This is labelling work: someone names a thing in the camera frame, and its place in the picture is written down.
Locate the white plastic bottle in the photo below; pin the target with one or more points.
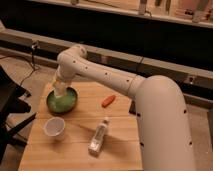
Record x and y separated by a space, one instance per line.
96 142

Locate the white paper cup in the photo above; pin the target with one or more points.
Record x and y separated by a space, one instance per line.
55 128

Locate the green ceramic bowl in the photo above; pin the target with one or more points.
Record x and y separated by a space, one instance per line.
62 104

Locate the orange carrot toy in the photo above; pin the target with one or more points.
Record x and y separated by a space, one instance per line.
108 101

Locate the grey metal rail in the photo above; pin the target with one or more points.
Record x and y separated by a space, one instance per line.
48 47

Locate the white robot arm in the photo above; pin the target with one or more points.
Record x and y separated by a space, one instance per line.
162 117

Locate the black rectangular block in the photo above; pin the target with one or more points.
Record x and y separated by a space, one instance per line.
132 108

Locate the black chair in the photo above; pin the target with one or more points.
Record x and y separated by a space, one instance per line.
10 102

